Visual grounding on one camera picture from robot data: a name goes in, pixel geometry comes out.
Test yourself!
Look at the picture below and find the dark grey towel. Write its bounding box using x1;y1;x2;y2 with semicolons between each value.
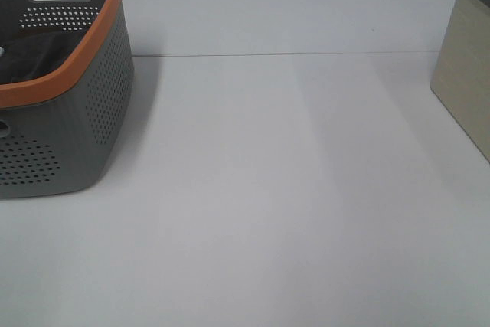
1;30;86;85

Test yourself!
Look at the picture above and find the grey orange-rimmed laundry basket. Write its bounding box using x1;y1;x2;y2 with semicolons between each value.
1;0;134;198

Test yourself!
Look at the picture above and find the beige grey-rimmed bin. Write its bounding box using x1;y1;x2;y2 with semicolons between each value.
430;0;489;159

